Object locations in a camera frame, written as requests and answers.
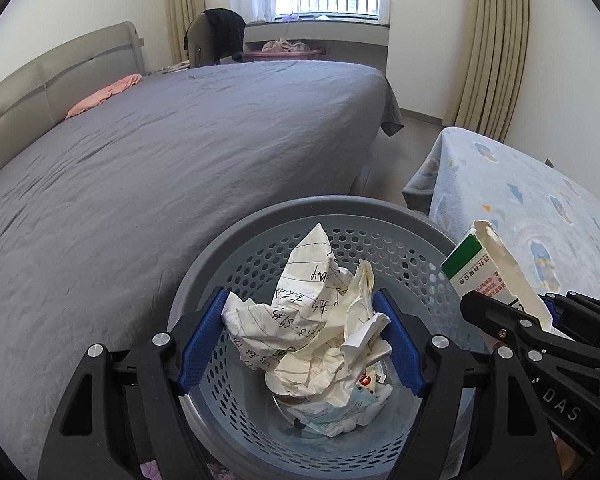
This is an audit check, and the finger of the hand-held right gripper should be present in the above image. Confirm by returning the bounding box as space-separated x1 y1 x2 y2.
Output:
540 291 600 350
460 291 576 362

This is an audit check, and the lined paper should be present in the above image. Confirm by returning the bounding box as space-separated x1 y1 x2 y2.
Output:
221 223 393 408

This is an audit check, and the pink cloth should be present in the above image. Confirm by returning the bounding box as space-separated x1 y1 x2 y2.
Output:
65 74 143 120

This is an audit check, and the beige clothes pile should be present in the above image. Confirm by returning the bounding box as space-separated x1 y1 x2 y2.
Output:
261 38 308 54

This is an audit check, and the light blue wet wipes packet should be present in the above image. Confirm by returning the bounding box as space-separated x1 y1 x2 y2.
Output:
285 387 393 438

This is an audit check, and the bed with grey sheet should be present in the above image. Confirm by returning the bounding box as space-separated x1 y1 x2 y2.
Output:
0 60 405 480

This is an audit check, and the grey bed headboard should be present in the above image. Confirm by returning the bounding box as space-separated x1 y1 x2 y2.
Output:
0 21 146 178

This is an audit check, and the black jacket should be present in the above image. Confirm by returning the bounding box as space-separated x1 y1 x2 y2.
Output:
200 8 247 61

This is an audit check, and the brown chair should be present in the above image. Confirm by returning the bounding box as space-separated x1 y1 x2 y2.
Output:
185 14 217 68

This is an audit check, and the grey window ledge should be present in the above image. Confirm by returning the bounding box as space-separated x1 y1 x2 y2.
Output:
242 12 391 61

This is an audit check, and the green and white carton box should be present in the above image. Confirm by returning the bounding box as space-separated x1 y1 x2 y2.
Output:
440 220 556 333

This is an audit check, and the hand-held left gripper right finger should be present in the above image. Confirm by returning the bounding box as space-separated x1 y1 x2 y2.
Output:
372 290 563 480

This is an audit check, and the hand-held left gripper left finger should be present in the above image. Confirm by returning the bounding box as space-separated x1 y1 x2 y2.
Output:
36 287 231 480

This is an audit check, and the beige curtain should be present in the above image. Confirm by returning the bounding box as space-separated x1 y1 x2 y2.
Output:
164 0 206 68
442 0 531 143

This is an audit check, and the pink plastic basin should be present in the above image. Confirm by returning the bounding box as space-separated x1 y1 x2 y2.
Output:
242 47 325 63

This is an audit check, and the light blue printed blanket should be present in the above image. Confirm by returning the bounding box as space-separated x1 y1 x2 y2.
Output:
402 126 600 311

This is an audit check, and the grey perforated plastic basket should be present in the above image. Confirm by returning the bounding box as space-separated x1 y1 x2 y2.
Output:
167 195 486 480

